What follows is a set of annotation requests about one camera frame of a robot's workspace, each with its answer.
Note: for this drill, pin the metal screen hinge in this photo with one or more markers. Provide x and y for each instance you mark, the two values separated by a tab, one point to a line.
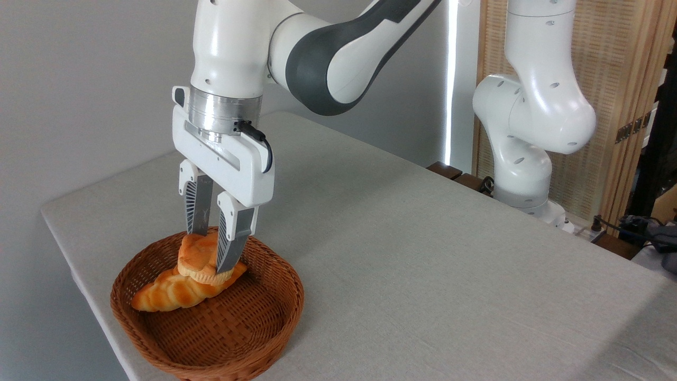
632	127

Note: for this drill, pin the white vertical light strip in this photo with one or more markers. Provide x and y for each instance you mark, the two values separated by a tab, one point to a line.
451	79

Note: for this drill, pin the flower-shaped bread roll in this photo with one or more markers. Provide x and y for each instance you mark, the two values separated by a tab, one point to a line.
198	259

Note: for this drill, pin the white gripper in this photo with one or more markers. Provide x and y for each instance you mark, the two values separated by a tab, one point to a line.
248	172

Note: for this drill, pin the black upright stand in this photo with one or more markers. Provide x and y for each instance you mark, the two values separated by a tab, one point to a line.
656	159

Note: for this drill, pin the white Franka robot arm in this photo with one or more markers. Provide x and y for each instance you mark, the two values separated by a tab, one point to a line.
232	47

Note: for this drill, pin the bamboo folding screen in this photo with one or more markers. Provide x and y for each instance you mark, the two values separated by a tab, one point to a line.
619	69

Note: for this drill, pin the grey tablecloth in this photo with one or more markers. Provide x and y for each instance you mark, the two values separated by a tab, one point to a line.
449	291

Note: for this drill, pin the brown wicker basket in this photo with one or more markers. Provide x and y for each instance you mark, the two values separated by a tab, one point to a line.
227	328

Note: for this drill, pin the long braided bread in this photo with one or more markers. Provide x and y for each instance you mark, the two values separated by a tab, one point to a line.
169	293

